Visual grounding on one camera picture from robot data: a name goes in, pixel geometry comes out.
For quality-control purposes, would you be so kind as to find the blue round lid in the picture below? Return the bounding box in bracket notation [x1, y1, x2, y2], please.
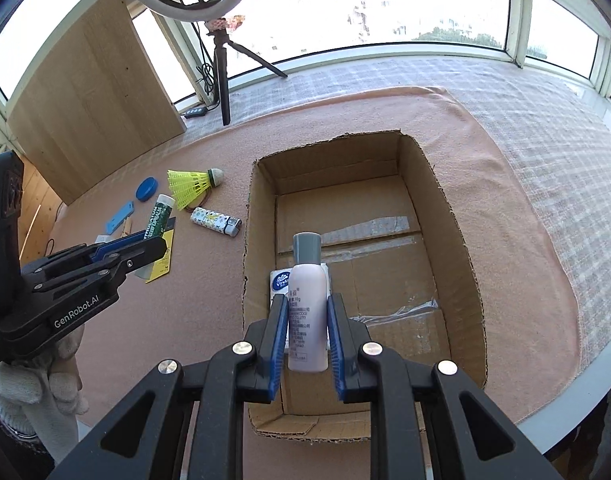
[136, 176, 158, 204]

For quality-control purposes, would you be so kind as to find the yellow shuttlecock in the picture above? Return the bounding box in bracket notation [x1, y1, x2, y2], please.
[166, 167, 225, 209]

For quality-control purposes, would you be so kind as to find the person's left forearm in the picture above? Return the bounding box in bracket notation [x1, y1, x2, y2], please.
[0, 395, 54, 480]

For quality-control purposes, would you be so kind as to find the patterned white lighter box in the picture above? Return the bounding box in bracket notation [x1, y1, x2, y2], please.
[190, 206, 242, 238]

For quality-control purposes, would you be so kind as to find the white window frame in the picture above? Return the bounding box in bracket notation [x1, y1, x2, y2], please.
[0, 0, 611, 156]

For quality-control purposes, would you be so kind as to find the black tripod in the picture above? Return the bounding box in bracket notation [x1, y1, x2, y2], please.
[206, 17, 289, 127]

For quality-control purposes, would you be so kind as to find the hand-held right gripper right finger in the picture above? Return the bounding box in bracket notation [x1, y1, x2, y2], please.
[325, 292, 566, 480]

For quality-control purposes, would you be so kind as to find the green tube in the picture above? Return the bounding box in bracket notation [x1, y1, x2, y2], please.
[143, 194, 175, 241]

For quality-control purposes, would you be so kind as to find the black ring light cable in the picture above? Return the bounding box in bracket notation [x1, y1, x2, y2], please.
[193, 25, 217, 107]

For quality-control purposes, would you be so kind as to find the cardboard box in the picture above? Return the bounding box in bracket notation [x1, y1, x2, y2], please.
[242, 130, 487, 442]

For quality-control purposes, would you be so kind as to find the yellow black card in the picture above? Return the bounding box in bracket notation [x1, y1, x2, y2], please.
[144, 217, 177, 285]

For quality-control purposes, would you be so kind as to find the pine wood panel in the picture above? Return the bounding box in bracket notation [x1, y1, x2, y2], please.
[18, 152, 64, 266]

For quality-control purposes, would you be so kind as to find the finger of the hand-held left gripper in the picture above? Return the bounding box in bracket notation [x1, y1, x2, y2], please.
[0, 236, 167, 321]
[20, 231, 149, 281]

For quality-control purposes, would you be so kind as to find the white blue tissue packet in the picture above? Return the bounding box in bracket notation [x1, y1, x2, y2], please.
[270, 262, 332, 356]

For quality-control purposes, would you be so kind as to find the pink bottle grey cap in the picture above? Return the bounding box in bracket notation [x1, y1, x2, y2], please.
[287, 232, 331, 373]

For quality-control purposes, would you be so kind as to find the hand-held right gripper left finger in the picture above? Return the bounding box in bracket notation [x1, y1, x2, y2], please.
[46, 296, 290, 480]

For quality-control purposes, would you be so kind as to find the person's left hand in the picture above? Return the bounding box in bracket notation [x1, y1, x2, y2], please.
[0, 327, 84, 456]

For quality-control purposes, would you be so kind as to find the light blue plastic case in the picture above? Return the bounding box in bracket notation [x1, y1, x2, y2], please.
[106, 201, 135, 235]

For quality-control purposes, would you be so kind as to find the light wooden board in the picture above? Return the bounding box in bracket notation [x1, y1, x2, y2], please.
[6, 0, 187, 206]

